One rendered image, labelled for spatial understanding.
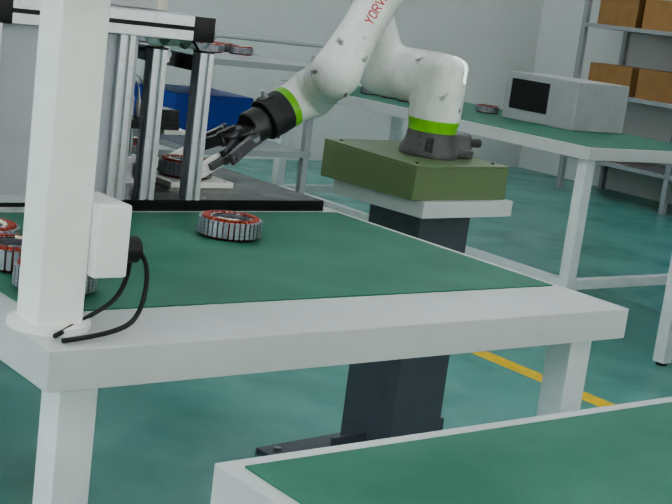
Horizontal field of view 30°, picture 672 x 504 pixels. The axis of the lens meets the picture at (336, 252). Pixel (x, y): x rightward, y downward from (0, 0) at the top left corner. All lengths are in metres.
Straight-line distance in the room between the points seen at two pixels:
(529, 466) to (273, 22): 8.03
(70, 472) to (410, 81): 1.76
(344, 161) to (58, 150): 1.67
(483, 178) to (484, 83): 7.52
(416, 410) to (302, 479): 2.07
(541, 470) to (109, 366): 0.53
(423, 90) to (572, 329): 1.20
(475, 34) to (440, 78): 7.41
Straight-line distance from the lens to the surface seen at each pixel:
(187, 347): 1.54
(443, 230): 3.09
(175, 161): 2.59
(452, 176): 3.00
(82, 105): 1.48
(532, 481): 1.22
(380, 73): 3.12
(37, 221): 1.50
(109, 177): 2.30
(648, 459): 1.35
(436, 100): 3.05
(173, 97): 5.44
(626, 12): 9.68
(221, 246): 2.11
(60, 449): 1.54
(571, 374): 2.08
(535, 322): 1.92
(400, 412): 3.16
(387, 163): 2.97
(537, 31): 10.95
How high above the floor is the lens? 1.17
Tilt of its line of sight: 11 degrees down
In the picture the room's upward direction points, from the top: 7 degrees clockwise
